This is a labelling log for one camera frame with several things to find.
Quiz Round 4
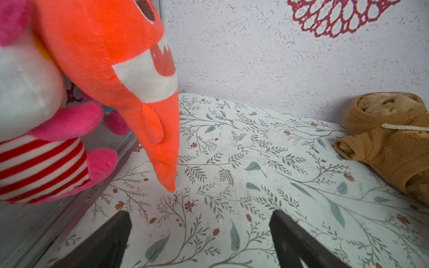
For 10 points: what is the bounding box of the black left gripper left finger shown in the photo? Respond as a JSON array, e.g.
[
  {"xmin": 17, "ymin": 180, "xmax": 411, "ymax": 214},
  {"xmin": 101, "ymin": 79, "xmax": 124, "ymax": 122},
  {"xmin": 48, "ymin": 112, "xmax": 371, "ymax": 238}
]
[{"xmin": 53, "ymin": 211, "xmax": 132, "ymax": 268}]

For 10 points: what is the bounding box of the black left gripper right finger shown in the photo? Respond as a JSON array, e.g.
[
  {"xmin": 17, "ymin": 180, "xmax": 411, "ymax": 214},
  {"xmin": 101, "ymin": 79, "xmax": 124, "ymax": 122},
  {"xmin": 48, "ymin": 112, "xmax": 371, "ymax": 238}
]
[{"xmin": 269, "ymin": 209, "xmax": 348, "ymax": 268}]

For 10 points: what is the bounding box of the pink white pig plush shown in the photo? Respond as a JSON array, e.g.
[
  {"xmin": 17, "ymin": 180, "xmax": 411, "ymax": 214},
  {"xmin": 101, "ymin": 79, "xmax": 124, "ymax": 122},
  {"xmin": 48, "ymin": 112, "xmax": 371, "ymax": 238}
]
[{"xmin": 1, "ymin": 1, "xmax": 118, "ymax": 204}]

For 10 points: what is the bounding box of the brown teddy bear plush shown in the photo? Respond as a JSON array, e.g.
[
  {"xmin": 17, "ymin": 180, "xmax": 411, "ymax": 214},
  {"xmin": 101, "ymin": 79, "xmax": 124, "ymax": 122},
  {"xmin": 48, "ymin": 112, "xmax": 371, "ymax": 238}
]
[{"xmin": 334, "ymin": 92, "xmax": 429, "ymax": 205}]

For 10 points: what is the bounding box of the orange fox plush toy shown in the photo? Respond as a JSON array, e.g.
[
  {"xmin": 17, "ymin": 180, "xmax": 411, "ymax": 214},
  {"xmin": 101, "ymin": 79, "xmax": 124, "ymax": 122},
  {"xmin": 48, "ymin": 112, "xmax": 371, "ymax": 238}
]
[{"xmin": 30, "ymin": 0, "xmax": 180, "ymax": 192}]

